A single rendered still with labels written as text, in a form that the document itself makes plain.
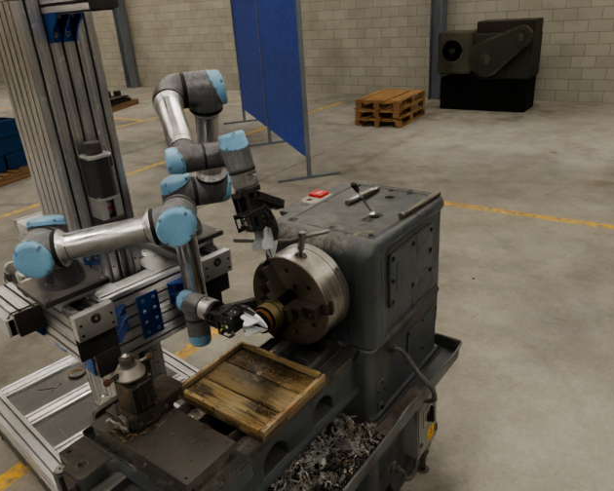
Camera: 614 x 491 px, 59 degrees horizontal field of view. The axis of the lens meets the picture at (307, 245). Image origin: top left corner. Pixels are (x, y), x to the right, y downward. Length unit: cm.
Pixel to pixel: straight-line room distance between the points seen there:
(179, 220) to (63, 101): 64
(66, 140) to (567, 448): 250
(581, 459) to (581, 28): 923
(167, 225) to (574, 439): 217
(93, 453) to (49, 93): 114
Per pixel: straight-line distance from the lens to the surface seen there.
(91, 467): 160
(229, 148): 146
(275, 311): 167
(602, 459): 294
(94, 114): 209
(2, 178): 833
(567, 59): 1137
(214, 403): 168
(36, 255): 175
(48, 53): 203
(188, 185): 210
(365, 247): 172
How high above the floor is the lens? 196
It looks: 24 degrees down
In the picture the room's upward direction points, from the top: 4 degrees counter-clockwise
